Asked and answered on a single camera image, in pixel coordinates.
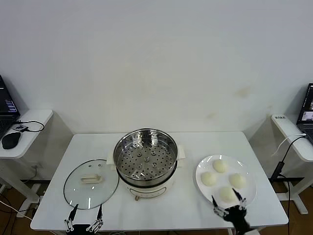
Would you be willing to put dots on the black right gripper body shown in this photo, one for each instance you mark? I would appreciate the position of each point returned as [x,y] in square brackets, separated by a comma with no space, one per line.
[238,218]

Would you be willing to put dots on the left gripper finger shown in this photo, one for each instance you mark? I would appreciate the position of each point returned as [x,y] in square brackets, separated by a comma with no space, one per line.
[99,214]
[72,215]

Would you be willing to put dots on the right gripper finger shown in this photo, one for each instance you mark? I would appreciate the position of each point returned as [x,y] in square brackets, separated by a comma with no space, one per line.
[241,202]
[218,210]

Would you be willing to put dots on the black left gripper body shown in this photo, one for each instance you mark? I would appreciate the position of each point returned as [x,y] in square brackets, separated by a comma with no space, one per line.
[81,230]

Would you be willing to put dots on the white steamed baozi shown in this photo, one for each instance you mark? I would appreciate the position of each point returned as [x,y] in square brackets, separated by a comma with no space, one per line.
[208,178]
[227,195]
[220,166]
[237,180]

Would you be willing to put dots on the round glass pot lid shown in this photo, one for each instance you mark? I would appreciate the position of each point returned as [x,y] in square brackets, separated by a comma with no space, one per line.
[80,193]

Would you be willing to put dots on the stainless steel steamer basket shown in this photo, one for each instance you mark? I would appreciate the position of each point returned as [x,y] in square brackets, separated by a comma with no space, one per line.
[146,160]

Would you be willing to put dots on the white round plate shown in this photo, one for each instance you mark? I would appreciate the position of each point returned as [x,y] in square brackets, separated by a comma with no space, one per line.
[244,166]

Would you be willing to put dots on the cream electric cooker pot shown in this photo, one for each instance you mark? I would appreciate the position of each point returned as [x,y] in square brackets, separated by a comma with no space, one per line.
[149,192]

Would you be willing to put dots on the small printed desk label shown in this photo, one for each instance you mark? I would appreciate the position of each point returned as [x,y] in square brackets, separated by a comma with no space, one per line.
[280,117]

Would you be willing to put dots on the black computer mouse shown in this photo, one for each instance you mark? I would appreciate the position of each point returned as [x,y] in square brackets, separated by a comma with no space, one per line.
[11,140]

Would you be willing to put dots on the white side desk with mouse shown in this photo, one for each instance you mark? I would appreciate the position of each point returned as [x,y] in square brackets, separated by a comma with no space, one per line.
[36,122]

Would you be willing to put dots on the small black adapter with sticker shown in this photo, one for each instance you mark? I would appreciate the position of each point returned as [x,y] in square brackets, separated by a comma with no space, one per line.
[19,127]

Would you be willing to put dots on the black laptop with video windows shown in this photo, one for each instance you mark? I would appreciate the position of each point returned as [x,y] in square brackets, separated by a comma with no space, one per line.
[306,102]

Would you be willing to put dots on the black laptop with dark screen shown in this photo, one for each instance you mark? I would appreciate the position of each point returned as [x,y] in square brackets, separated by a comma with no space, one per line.
[7,102]

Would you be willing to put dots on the wall power socket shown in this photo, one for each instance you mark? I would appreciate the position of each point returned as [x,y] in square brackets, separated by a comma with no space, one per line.
[35,167]

